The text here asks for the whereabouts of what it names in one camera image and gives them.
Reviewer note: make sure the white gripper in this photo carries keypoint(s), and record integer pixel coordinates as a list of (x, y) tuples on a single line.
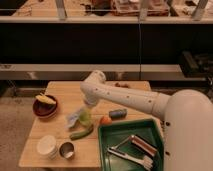
[(90, 102)]

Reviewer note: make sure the silver metal cup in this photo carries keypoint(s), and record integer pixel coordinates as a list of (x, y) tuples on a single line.
[(66, 150)]

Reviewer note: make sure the white cups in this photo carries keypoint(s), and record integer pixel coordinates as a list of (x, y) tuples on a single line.
[(47, 146)]

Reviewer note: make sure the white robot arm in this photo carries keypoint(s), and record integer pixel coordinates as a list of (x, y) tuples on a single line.
[(187, 117)]

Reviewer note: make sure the orange toy fruit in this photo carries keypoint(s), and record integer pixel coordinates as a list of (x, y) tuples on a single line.
[(105, 120)]

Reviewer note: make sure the brown grape cluster toy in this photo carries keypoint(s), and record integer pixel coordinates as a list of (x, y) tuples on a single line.
[(122, 85)]

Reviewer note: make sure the green cucumber toy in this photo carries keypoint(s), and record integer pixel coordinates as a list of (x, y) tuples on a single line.
[(81, 134)]

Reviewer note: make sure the wooden table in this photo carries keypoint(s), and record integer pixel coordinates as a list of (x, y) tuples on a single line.
[(86, 156)]

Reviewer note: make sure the dark red bowl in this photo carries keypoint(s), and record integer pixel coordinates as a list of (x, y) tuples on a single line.
[(44, 110)]

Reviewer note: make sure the yellow corn toy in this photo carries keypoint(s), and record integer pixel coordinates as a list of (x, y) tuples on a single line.
[(45, 99)]

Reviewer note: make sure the metal spoon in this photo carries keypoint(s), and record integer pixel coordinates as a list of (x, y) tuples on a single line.
[(123, 142)]

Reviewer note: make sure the black device on shelf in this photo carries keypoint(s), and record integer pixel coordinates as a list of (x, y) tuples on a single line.
[(196, 66)]

